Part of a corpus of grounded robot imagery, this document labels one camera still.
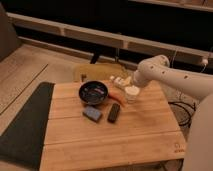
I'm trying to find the black rectangular remote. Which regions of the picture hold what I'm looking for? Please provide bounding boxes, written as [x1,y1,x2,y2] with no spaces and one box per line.
[107,103,120,123]

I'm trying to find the blue sponge block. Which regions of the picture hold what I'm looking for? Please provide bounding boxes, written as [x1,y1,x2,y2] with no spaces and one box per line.
[83,106,102,122]

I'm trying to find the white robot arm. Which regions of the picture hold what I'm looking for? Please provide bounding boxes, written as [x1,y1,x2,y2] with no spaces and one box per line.
[130,55,213,171]

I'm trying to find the orange carrot toy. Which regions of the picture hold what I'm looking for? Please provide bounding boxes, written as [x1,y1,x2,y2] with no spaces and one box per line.
[108,93,125,106]

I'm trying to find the black ceramic bowl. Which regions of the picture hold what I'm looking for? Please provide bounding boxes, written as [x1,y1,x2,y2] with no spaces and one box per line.
[78,81,108,105]

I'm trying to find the dark grey floor mat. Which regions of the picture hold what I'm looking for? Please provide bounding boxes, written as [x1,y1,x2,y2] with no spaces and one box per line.
[0,82,54,169]

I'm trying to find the white ceramic cup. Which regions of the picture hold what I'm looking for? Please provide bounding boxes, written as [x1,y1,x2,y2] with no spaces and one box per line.
[125,86,140,103]

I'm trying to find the white cable with plug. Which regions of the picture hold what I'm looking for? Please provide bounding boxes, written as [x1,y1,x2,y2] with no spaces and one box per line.
[170,46,213,75]

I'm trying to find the black cables on floor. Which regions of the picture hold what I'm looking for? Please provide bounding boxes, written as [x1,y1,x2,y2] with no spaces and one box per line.
[168,99,198,128]

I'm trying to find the grey sofa corner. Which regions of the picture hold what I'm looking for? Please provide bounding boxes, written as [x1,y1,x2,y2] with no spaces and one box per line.
[0,3,21,62]

